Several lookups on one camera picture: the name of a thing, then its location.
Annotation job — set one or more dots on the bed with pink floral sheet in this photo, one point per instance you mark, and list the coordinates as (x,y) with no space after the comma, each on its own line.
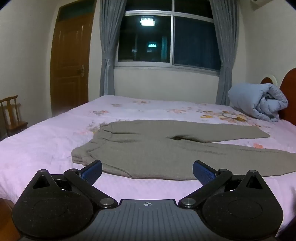
(46,143)

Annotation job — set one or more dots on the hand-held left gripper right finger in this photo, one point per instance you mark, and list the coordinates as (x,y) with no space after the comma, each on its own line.
(202,172)

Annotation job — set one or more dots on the red-brown wooden headboard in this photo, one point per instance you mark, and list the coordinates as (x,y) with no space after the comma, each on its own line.
(290,88)

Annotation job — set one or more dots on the sliding glass window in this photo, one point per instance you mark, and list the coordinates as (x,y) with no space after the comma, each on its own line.
(194,41)

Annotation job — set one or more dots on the wooden chair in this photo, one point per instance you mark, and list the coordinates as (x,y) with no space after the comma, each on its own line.
(10,115)

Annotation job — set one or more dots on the brown wooden door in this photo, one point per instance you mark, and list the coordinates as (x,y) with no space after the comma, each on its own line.
(69,58)

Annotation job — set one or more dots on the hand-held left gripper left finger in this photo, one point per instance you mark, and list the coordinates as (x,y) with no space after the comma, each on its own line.
(93,172)

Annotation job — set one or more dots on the light blue folded duvet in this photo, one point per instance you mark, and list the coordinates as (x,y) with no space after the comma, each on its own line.
(256,99)

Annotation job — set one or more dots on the grey pants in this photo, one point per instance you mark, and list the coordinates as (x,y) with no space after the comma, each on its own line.
(150,150)

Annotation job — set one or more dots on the grey curtain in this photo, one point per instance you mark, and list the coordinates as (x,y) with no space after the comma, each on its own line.
(108,46)
(225,58)

